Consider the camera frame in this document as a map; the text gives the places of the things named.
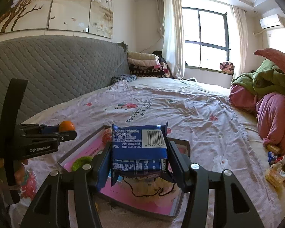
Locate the patterned wrapper cracker pack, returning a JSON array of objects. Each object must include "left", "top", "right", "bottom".
[{"left": 265, "top": 154, "right": 285, "bottom": 187}]

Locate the orange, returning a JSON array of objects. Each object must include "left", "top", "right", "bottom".
[{"left": 58, "top": 121, "right": 76, "bottom": 132}]

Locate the floral cloth bundle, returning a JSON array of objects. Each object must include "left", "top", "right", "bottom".
[{"left": 220, "top": 62, "right": 235, "bottom": 74}]

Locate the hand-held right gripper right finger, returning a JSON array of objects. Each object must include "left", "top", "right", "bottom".
[{"left": 168, "top": 141, "right": 265, "bottom": 228}]

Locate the person's left hand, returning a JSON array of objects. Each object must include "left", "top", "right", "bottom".
[{"left": 13, "top": 159, "right": 29, "bottom": 187}]

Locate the green blanket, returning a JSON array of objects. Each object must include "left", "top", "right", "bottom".
[{"left": 231, "top": 59, "right": 285, "bottom": 100}]

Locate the salmon pink cushion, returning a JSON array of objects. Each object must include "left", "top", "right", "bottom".
[{"left": 255, "top": 48, "right": 285, "bottom": 86}]

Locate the fluffy green ring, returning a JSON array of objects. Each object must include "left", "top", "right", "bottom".
[{"left": 71, "top": 156, "right": 93, "bottom": 171}]

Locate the dark bag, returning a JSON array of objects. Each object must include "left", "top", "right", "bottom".
[{"left": 153, "top": 50, "right": 168, "bottom": 63}]

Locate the yellow snack packet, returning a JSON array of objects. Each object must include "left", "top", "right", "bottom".
[{"left": 267, "top": 144, "right": 282, "bottom": 155}]

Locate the white air conditioner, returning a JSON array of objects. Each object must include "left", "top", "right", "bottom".
[{"left": 259, "top": 14, "right": 285, "bottom": 30}]

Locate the dark checkered folded blanket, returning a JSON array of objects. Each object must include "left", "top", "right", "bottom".
[{"left": 129, "top": 64, "right": 171, "bottom": 78}]

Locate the pink folded blanket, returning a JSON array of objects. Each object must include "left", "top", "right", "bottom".
[{"left": 128, "top": 58, "right": 161, "bottom": 67}]

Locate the dark patterned cloth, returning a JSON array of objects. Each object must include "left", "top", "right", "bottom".
[{"left": 111, "top": 74, "right": 137, "bottom": 84}]

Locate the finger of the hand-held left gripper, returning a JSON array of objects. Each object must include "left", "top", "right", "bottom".
[
  {"left": 38, "top": 124, "right": 62, "bottom": 135},
  {"left": 40, "top": 130, "right": 77, "bottom": 146}
]

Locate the white curtain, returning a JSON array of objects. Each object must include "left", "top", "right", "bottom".
[
  {"left": 231, "top": 5, "right": 249, "bottom": 76},
  {"left": 158, "top": 0, "right": 186, "bottom": 79}
]

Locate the printed strawberry bed sheet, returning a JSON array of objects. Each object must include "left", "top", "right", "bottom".
[{"left": 8, "top": 77, "right": 285, "bottom": 228}]

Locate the cream folded blanket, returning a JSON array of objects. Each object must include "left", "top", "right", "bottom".
[{"left": 127, "top": 51, "right": 159, "bottom": 61}]

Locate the dark framed window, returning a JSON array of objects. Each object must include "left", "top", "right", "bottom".
[{"left": 182, "top": 8, "right": 231, "bottom": 68}]

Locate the blue snack packet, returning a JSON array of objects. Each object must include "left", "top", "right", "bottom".
[{"left": 110, "top": 122, "right": 169, "bottom": 187}]

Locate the shallow grey box pink lining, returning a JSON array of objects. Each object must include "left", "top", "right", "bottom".
[{"left": 57, "top": 125, "right": 190, "bottom": 222}]

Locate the blossom wall painting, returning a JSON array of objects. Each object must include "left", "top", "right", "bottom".
[{"left": 0, "top": 0, "right": 114, "bottom": 40}]

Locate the grey quilted headboard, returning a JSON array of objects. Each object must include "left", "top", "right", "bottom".
[{"left": 0, "top": 35, "right": 131, "bottom": 133}]

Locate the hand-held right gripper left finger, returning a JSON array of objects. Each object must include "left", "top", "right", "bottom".
[{"left": 19, "top": 142, "right": 112, "bottom": 228}]

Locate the small blue candy packet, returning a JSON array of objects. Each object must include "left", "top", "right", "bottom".
[{"left": 268, "top": 152, "right": 279, "bottom": 164}]

